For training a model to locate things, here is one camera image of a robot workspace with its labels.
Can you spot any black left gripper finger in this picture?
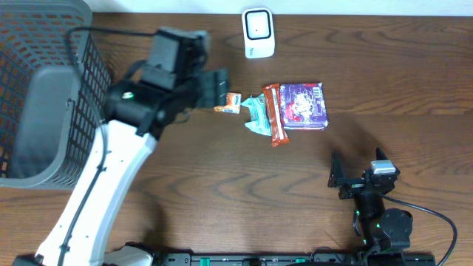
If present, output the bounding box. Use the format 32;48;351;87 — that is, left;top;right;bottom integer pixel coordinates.
201;68;230;91
197;91;227;109

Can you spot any teal snack packet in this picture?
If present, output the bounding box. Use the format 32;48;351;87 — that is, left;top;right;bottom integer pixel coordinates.
241;94;272;136

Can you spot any orange chocolate bar wrapper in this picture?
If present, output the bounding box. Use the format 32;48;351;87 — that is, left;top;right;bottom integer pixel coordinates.
262;83;290;147

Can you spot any purple pad package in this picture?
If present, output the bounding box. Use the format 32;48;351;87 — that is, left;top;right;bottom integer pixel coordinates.
279;82;329;130

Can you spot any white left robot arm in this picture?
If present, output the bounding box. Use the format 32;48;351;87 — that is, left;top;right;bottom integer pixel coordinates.
14;27;228;265

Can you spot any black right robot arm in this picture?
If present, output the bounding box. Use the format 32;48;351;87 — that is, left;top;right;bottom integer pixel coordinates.
327;148;413;252

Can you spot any dark grey plastic basket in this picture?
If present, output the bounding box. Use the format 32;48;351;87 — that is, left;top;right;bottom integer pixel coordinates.
1;1;111;189

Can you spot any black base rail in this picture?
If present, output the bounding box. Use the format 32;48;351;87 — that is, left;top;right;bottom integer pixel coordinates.
103;252;437;266

